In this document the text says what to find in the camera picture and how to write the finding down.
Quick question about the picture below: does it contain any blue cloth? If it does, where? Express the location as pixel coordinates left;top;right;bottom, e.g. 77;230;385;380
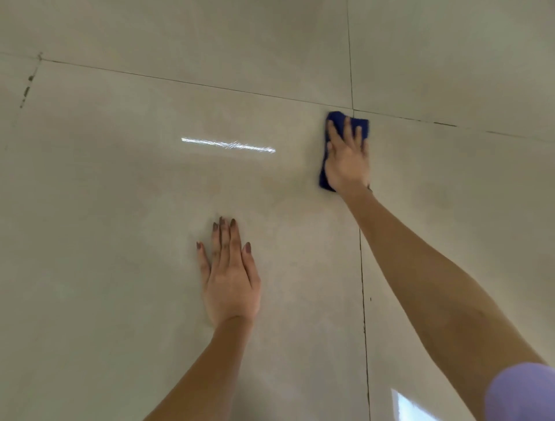
319;110;370;193

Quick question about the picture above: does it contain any person's right forearm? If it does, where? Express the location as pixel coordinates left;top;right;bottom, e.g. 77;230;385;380
338;184;547;421

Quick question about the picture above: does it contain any beige tiled floor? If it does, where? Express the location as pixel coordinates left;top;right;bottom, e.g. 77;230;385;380
0;0;555;421

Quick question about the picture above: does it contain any person's right hand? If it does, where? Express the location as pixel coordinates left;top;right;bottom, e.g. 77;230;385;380
324;117;372;196

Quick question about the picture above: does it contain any purple shirt sleeve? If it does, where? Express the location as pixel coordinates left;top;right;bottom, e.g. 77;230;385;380
483;362;555;421

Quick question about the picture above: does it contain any person's left forearm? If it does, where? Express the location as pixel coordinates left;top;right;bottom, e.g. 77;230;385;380
143;316;254;421

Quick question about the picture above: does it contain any person's left hand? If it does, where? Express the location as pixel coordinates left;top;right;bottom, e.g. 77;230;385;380
195;216;262;328

